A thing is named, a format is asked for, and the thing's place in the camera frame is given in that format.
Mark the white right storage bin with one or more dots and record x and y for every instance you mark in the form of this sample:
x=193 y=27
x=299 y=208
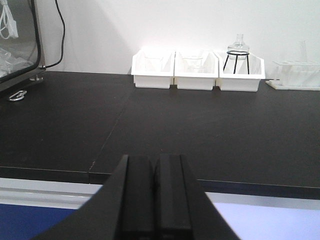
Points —
x=241 y=80

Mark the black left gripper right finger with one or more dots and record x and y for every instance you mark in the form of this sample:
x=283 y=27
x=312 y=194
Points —
x=183 y=211

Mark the clear glass test tube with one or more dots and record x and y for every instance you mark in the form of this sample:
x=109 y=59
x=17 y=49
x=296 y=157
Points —
x=303 y=51

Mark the clear beaker in middle bin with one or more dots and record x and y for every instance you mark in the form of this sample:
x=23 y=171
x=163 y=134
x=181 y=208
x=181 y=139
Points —
x=193 y=64

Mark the white left storage bin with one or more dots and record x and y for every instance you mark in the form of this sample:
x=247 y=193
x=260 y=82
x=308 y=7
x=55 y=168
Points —
x=148 y=79

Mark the black wire tripod stand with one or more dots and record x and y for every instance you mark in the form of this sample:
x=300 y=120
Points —
x=237 y=54

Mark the white middle storage bin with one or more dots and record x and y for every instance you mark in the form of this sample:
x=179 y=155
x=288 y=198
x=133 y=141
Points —
x=196 y=81

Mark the clear glass flask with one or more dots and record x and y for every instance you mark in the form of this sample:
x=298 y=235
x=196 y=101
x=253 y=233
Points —
x=239 y=46

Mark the white test tube rack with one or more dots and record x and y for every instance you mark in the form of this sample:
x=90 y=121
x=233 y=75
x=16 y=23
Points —
x=296 y=75

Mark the glass door cabinet appliance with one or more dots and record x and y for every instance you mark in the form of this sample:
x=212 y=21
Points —
x=21 y=50

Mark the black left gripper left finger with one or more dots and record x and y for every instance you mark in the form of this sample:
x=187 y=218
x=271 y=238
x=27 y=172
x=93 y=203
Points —
x=122 y=209

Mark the blue cabinet drawers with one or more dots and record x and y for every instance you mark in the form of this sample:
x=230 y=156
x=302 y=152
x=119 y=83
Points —
x=29 y=207

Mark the white storage bin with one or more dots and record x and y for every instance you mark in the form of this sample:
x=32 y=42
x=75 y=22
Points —
x=241 y=80
x=196 y=81
x=148 y=79

